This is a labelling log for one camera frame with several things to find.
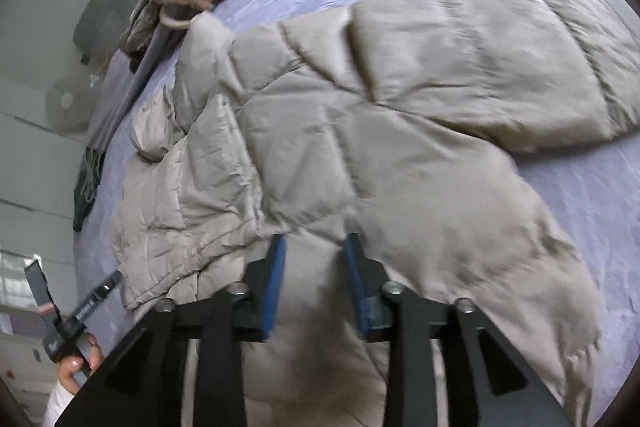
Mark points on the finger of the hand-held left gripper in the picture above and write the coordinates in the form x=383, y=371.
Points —
x=107, y=285

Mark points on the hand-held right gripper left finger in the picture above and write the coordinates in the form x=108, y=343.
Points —
x=274, y=287

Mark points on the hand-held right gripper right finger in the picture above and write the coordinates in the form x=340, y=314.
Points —
x=358, y=292

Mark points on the beige puffer jacket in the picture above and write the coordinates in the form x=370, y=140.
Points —
x=380, y=147

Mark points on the person's left hand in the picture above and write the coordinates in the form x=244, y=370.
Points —
x=75, y=363

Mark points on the dark green fringed cloth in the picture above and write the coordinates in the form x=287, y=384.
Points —
x=86, y=192

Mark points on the grey cloth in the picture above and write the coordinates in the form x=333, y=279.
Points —
x=125, y=102

